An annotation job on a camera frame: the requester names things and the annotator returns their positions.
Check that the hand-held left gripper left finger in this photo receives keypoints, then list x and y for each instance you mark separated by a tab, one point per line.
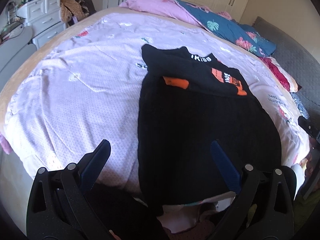
96	165

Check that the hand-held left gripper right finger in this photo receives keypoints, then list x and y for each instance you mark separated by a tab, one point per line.
225	167

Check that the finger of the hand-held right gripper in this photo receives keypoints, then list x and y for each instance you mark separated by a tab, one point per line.
308	126

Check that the black long-sleeve shirt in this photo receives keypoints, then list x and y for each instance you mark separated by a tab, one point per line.
187	130

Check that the brown crumpled clothes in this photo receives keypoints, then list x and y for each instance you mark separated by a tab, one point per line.
68	11

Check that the pile of clothes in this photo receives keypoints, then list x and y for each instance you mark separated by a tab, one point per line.
86	5

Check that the blue patterned pillow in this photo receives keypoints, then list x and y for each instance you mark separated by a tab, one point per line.
300	105

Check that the white cloth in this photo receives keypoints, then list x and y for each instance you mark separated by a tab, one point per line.
297	177

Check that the dark cloth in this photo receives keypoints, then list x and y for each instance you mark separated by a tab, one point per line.
125	212

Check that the red patterned pillow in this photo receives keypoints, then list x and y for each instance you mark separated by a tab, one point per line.
280	75

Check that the grey padded headboard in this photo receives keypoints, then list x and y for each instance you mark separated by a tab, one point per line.
295	55

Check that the pink printed bedsheet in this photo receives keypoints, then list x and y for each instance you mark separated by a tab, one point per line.
87	92

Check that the pink cloth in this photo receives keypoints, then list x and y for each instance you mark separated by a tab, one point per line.
5	143

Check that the blue floral quilt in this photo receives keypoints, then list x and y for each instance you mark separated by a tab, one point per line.
225	27

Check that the white drawer cabinet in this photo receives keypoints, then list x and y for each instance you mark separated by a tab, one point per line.
42	17

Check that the pink pillow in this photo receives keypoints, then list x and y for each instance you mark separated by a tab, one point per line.
160	7

